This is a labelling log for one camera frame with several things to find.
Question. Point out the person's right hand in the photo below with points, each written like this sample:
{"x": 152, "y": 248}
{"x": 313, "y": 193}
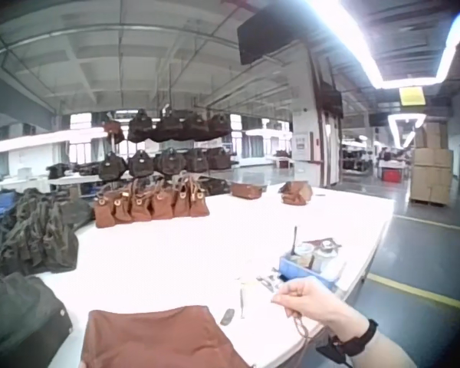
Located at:
{"x": 322, "y": 303}

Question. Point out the person's right fingers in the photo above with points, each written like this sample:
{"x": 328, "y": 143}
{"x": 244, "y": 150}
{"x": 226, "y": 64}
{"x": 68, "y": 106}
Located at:
{"x": 291, "y": 295}

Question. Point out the blue plastic tray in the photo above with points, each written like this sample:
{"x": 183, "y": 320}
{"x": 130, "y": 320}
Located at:
{"x": 310, "y": 270}

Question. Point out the white round cup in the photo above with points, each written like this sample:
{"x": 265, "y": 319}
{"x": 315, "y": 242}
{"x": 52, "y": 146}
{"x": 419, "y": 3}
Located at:
{"x": 303, "y": 252}

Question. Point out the small dark flat piece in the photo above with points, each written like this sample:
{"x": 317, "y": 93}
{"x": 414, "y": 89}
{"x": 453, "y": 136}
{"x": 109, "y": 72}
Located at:
{"x": 227, "y": 317}

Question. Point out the black wrist band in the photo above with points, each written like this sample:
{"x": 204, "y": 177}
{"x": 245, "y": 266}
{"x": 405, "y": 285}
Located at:
{"x": 356, "y": 341}

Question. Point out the slumped brown handbag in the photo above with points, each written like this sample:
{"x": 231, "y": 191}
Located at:
{"x": 296, "y": 192}

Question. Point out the low brown handbag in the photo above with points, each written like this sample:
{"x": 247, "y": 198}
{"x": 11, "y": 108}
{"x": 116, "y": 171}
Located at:
{"x": 246, "y": 190}

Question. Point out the large brown fabric bag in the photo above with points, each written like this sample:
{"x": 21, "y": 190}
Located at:
{"x": 157, "y": 339}

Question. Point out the red crate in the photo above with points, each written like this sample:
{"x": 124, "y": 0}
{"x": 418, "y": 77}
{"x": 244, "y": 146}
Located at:
{"x": 391, "y": 175}

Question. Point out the row of brown handbags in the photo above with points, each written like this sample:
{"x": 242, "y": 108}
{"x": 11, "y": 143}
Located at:
{"x": 149, "y": 205}

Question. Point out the stack of cardboard cartons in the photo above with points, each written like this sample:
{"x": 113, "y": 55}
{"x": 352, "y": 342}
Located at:
{"x": 431, "y": 168}

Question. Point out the rack of dark bags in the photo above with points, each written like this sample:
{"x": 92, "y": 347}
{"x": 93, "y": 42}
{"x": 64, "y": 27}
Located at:
{"x": 168, "y": 145}

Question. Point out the small hanging black monitor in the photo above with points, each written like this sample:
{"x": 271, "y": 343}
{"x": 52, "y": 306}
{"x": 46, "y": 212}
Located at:
{"x": 330, "y": 99}

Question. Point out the yellow hanging sign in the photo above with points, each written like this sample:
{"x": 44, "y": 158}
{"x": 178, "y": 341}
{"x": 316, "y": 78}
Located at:
{"x": 411, "y": 96}

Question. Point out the white table with dark bags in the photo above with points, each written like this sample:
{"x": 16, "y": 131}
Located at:
{"x": 67, "y": 174}

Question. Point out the large hanging black monitor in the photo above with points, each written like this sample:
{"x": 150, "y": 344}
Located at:
{"x": 270, "y": 36}

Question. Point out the heap of dark green bags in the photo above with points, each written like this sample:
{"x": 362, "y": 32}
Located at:
{"x": 38, "y": 230}

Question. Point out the dark green bag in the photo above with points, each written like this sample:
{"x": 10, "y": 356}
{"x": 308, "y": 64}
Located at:
{"x": 21, "y": 318}

